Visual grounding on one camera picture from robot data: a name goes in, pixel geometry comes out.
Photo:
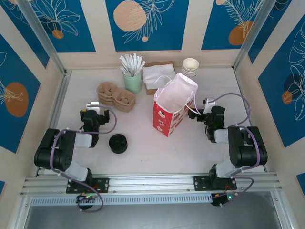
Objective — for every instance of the red white paper bag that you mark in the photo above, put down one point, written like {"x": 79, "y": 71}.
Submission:
{"x": 164, "y": 119}

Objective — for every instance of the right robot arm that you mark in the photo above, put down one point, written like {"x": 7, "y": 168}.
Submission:
{"x": 250, "y": 148}

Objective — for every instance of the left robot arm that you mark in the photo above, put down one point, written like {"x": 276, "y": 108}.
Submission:
{"x": 83, "y": 139}

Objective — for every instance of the mint green straw holder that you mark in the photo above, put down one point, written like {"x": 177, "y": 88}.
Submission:
{"x": 133, "y": 83}

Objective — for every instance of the white wrapped straw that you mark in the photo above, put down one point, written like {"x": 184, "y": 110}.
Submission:
{"x": 131, "y": 63}
{"x": 128, "y": 64}
{"x": 141, "y": 68}
{"x": 135, "y": 62}
{"x": 122, "y": 70}
{"x": 138, "y": 65}
{"x": 124, "y": 65}

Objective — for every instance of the brown cardboard napkin box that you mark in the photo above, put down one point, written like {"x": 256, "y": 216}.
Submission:
{"x": 151, "y": 91}

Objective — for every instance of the white paper napkins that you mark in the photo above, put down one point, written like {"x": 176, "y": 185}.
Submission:
{"x": 155, "y": 74}

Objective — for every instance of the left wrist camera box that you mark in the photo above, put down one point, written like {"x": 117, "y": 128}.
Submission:
{"x": 93, "y": 105}

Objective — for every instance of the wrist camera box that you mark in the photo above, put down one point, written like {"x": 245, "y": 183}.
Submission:
{"x": 210, "y": 102}
{"x": 93, "y": 105}

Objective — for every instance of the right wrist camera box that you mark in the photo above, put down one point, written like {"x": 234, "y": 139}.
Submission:
{"x": 210, "y": 102}

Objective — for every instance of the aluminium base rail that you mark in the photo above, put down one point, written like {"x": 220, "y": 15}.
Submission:
{"x": 152, "y": 181}

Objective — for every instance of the aluminium frame post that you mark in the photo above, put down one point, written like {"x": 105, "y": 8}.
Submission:
{"x": 46, "y": 40}
{"x": 253, "y": 35}

